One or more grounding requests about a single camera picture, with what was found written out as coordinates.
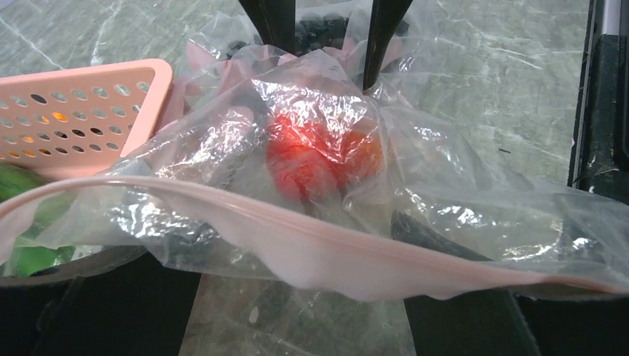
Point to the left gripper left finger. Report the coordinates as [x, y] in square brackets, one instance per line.
[121, 301]

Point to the green fake apple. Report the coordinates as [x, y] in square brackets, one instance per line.
[26, 261]

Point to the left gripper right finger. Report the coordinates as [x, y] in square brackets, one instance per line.
[526, 320]

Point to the pink perforated plastic basket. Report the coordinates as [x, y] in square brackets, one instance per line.
[77, 122]

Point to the clear zip top bag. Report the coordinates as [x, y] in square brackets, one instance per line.
[333, 221]

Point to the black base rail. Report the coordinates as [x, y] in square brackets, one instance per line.
[599, 155]

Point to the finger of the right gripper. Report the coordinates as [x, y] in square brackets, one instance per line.
[385, 17]
[274, 20]

